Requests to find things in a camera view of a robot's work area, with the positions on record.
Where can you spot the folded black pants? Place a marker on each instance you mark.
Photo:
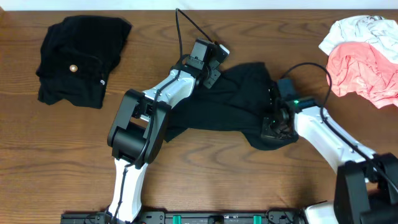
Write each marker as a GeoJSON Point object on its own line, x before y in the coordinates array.
{"type": "Point", "coordinates": [77, 56]}

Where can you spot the black t-shirt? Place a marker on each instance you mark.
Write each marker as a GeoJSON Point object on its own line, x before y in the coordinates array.
{"type": "Point", "coordinates": [239, 100]}

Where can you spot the white printed t-shirt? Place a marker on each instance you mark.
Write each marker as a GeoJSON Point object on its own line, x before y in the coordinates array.
{"type": "Point", "coordinates": [377, 31]}

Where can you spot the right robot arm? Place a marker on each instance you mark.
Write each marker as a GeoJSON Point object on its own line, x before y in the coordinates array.
{"type": "Point", "coordinates": [366, 182]}

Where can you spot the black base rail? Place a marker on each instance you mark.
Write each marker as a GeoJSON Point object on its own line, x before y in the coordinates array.
{"type": "Point", "coordinates": [157, 217]}

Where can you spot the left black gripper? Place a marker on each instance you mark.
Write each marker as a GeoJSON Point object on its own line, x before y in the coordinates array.
{"type": "Point", "coordinates": [214, 76]}

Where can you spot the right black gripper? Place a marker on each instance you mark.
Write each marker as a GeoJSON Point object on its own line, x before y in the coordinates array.
{"type": "Point", "coordinates": [267, 131]}

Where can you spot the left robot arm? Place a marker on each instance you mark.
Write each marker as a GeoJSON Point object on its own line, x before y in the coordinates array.
{"type": "Point", "coordinates": [138, 131]}

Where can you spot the coral pink t-shirt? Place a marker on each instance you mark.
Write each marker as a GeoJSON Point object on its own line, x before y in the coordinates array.
{"type": "Point", "coordinates": [359, 67]}

